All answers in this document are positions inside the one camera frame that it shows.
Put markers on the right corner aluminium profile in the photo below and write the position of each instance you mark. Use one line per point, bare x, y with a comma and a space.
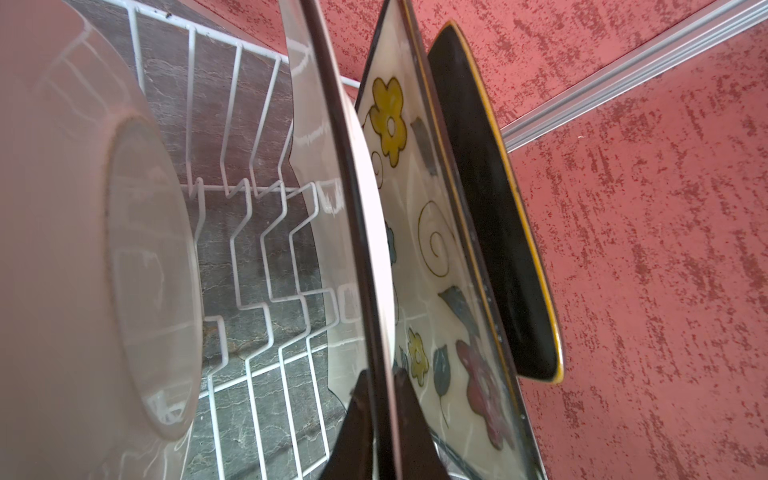
701, 31

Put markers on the white round bowl plate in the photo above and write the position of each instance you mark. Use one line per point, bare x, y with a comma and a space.
101, 308

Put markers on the floral square plate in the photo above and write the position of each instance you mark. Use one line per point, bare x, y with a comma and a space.
448, 332

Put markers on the white wire dish rack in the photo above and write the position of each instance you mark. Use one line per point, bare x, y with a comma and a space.
228, 111

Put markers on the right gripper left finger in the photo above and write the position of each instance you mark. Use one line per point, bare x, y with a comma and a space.
352, 456

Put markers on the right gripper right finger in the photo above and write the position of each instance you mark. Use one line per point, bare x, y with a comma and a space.
420, 459

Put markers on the black plate yellow rim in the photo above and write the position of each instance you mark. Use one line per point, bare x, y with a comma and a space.
510, 253

